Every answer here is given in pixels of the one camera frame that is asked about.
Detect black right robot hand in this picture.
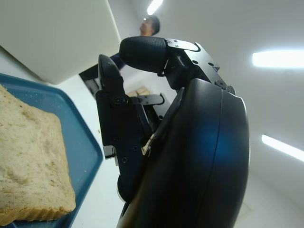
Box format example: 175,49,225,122
95,36,251,228

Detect slice of brown bread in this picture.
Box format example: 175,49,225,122
0,83,77,226

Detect ceiling light panel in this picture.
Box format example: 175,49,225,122
252,49,304,69
146,0,164,15
261,133,304,162

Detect white two-slot toaster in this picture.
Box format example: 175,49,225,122
0,0,123,86

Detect blue plastic tray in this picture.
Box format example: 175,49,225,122
0,73,104,228

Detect person in dark blue shirt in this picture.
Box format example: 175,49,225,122
110,15,161,72

